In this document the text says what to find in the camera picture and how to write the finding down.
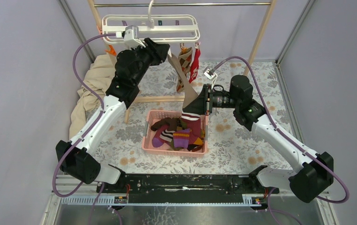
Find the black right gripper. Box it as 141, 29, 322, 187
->
184, 84, 240, 116

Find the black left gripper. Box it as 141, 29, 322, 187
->
128, 37, 167, 85

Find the grey maroon striped sock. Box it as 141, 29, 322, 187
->
167, 53, 201, 122

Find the orange beige argyle sock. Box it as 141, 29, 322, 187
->
176, 45, 193, 93

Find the maroon purple striped sock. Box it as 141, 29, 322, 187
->
171, 118, 203, 150

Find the dark brown striped sock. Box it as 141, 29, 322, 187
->
150, 117, 179, 143

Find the pink plastic basket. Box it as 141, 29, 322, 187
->
141, 110, 209, 157

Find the brown yellow argyle sock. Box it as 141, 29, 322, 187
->
186, 136, 204, 152

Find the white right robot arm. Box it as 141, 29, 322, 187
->
183, 75, 334, 203

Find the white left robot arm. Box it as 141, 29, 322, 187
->
56, 38, 170, 193

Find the white clip sock hanger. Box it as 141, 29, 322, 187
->
100, 0, 201, 48

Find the red sock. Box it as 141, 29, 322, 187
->
189, 42, 201, 83

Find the floral patterned mat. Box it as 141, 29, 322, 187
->
91, 60, 292, 174

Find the beige crumpled cloth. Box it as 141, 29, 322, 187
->
69, 54, 117, 142

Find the wooden clothes rack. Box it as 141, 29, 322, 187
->
87, 0, 278, 124

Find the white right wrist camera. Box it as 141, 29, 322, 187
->
203, 67, 218, 89

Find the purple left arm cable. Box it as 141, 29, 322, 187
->
52, 33, 119, 198

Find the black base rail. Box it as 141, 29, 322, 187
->
97, 165, 279, 206

